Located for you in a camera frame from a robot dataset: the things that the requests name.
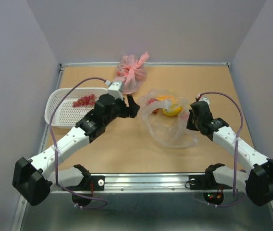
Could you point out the orange fruit in bag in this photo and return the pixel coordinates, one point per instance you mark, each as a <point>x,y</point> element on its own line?
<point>166,97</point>

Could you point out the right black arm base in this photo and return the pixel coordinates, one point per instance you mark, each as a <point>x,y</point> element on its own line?
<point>212,192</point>

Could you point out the pink knotted plastic bag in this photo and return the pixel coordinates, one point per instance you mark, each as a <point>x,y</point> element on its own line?
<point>131,72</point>

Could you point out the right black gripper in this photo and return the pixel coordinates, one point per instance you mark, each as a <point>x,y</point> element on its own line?
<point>189,124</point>

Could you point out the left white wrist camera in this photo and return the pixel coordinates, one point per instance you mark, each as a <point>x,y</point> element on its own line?
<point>115,89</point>

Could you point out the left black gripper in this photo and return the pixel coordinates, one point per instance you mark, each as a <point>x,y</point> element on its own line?
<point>131,110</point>

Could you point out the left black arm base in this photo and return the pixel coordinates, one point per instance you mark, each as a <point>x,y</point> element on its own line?
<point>83,190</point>

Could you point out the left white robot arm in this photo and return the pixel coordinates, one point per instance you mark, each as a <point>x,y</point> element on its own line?
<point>30,176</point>

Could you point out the aluminium front rail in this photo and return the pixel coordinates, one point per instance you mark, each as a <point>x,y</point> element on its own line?
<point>136,183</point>

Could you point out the yellow fruit in bag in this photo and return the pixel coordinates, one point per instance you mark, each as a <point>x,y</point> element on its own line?
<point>174,110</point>

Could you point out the red fruit in bag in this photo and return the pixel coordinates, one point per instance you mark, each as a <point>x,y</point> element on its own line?
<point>149,102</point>

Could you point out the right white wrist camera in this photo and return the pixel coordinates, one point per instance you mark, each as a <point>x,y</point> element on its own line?
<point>202,98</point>

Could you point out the white perforated plastic basket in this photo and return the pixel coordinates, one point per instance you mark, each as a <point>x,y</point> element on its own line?
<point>60,109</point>

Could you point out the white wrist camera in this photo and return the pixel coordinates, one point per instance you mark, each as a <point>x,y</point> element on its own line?
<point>202,98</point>
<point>115,89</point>

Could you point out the red grape bunch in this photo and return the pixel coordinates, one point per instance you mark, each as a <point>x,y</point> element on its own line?
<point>87,100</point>

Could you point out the clear plastic fruit bag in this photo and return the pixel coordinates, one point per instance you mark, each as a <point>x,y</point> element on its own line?
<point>167,131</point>

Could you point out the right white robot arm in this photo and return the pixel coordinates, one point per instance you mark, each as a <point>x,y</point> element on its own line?
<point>222,134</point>

